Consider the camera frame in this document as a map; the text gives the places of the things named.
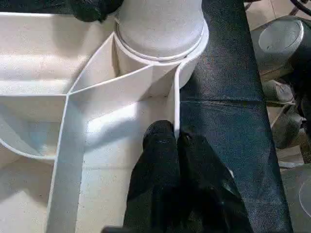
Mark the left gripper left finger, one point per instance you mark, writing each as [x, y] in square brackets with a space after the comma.
[155, 184]

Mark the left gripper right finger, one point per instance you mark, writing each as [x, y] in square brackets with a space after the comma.
[209, 189]

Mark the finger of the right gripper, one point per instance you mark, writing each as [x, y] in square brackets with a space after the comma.
[95, 8]

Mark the white plastic table leg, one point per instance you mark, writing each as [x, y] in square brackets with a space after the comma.
[160, 26]

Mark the white compartment tray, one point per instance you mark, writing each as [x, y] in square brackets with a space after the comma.
[73, 111]

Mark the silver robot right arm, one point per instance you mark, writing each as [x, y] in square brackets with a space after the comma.
[279, 43]

